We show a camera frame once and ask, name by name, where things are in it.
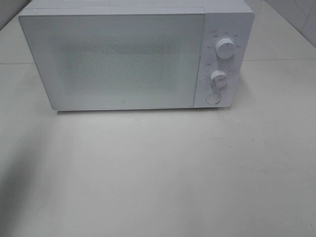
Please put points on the white microwave oven body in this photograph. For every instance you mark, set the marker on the white microwave oven body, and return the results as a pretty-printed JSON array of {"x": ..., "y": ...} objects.
[{"x": 223, "y": 18}]

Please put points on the round white door button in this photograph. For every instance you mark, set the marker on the round white door button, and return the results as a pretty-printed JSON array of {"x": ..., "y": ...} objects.
[{"x": 213, "y": 98}]

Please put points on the white microwave knob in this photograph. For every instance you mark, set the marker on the white microwave knob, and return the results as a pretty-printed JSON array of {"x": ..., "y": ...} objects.
[
  {"x": 218, "y": 78},
  {"x": 225, "y": 47}
]

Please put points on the white microwave door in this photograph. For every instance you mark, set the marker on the white microwave door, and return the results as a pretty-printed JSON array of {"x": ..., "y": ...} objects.
[{"x": 112, "y": 62}]

